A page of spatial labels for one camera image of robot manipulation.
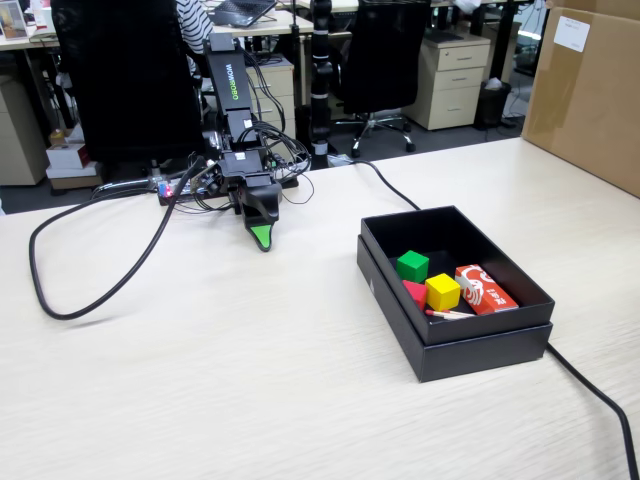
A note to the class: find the black vertical pole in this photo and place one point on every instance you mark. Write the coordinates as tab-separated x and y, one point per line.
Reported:
320	75

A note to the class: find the black office chair chrome base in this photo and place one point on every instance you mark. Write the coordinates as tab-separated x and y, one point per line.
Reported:
385	50

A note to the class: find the small white cardboard box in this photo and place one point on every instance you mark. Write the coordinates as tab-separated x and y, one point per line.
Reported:
67	156

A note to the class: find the red wooden cube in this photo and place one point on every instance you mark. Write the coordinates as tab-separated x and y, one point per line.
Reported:
416	292

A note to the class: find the green wooden cube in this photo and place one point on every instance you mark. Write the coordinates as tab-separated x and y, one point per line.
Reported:
412	267

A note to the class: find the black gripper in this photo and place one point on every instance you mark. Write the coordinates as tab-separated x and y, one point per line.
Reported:
242	167

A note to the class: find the framed picture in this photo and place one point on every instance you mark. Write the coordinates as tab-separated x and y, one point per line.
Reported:
12	20

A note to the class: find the black open box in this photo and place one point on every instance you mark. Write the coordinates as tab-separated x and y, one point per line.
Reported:
475	357

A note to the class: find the wooden matchstick red tip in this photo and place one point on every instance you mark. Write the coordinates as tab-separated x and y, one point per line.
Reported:
445	313
462	316

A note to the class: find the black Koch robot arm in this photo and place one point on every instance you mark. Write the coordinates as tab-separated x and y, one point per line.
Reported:
232	80

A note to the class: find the large brown cardboard box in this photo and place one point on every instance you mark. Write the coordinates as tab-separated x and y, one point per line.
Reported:
585	100

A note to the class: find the plain beige side cabinet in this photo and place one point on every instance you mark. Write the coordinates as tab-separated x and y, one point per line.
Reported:
17	135

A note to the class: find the beige three drawer cabinet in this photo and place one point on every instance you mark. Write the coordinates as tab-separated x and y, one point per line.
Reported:
452	85

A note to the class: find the black cardboard box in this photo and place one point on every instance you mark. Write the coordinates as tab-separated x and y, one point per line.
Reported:
500	325

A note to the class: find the black mesh office chair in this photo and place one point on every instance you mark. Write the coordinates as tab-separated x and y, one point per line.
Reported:
130	80

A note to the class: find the black trash bin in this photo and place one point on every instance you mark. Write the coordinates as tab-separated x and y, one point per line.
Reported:
492	105

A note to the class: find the person in striped shirt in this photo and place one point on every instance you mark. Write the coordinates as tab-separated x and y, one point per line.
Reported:
192	25

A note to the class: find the white paper label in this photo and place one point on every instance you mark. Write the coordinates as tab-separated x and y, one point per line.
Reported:
571	34

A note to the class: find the red white matchbox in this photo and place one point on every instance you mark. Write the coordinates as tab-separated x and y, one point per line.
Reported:
487	292

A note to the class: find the black laptop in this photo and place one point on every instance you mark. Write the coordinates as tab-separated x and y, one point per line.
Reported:
242	12

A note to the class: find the yellow wooden cube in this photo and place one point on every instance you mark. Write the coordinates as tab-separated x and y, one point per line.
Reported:
442	292

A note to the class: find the controller circuit board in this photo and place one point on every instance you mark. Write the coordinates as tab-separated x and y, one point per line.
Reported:
172	192

